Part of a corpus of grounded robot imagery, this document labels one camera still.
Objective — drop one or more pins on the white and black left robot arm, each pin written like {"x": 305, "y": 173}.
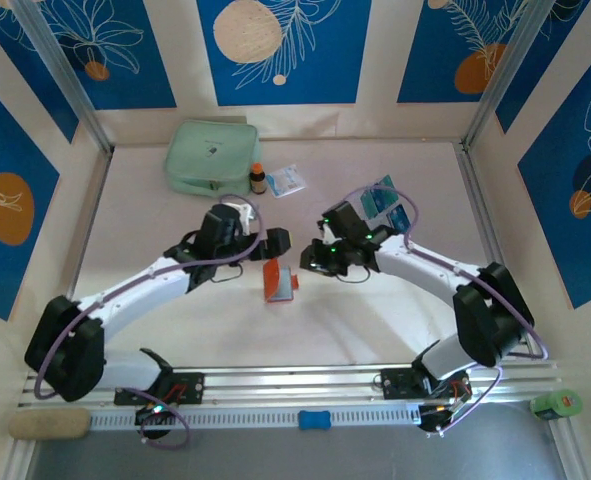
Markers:
{"x": 65, "y": 350}

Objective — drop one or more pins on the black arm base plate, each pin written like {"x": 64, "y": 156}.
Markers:
{"x": 190, "y": 387}
{"x": 400, "y": 382}

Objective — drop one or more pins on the brown bottle orange cap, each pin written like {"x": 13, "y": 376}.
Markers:
{"x": 258, "y": 181}

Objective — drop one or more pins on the blue bone-shaped clip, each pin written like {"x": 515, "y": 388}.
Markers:
{"x": 314, "y": 420}

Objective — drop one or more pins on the aluminium frame post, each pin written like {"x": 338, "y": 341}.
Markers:
{"x": 510, "y": 75}
{"x": 60, "y": 75}

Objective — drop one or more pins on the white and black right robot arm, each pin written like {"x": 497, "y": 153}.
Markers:
{"x": 492, "y": 315}

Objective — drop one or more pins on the beige foam block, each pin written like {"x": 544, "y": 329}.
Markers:
{"x": 50, "y": 424}

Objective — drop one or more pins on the mint green zip pouch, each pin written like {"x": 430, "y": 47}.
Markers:
{"x": 210, "y": 152}

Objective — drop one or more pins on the white and blue sachet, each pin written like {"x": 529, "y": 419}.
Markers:
{"x": 286, "y": 181}

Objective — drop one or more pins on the green tape roll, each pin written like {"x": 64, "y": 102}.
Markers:
{"x": 555, "y": 404}

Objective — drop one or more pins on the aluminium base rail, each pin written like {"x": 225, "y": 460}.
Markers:
{"x": 295, "y": 380}

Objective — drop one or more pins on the orange card holder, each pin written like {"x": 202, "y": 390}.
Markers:
{"x": 271, "y": 277}

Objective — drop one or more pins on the aluminium table edge rail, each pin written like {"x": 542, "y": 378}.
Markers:
{"x": 491, "y": 225}
{"x": 91, "y": 215}

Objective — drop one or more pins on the blue credit card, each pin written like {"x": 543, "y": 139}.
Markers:
{"x": 286, "y": 284}

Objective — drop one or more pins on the black controller board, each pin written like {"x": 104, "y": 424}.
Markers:
{"x": 440, "y": 415}
{"x": 152, "y": 412}

